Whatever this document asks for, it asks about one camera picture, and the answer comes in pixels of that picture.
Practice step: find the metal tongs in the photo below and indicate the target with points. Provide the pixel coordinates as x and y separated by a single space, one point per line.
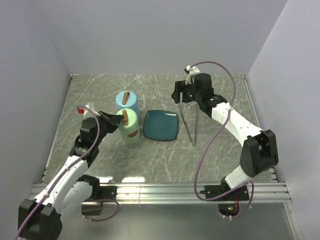
188 113

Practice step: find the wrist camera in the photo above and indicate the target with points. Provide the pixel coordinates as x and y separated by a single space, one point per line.
191 71
88 111

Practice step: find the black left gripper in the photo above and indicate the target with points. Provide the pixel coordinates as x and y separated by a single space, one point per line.
113 120

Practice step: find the teal square plate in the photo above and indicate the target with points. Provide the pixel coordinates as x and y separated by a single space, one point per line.
161 125

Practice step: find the aluminium rail frame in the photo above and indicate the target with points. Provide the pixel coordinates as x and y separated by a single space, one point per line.
159 183

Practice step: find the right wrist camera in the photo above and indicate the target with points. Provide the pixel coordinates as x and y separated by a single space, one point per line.
191 71

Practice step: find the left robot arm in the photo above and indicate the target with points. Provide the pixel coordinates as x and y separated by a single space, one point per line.
42 217

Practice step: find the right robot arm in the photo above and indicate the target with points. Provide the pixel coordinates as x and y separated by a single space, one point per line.
259 147

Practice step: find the green canister lid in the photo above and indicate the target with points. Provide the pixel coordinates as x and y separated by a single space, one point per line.
130 120

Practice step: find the green cylindrical canister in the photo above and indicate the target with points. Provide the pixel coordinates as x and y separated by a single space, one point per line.
130 134

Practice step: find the blue cylindrical canister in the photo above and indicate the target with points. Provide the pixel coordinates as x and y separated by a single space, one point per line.
130 105

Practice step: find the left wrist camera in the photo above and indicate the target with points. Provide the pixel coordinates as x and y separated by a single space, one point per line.
88 111

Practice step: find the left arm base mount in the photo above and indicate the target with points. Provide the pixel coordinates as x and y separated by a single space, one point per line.
94 205

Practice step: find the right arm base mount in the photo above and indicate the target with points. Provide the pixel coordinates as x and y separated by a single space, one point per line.
229 204

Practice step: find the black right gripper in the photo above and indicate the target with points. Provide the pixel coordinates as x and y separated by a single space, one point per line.
180 87

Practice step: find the blue canister lid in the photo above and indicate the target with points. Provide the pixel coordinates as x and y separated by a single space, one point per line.
125 96

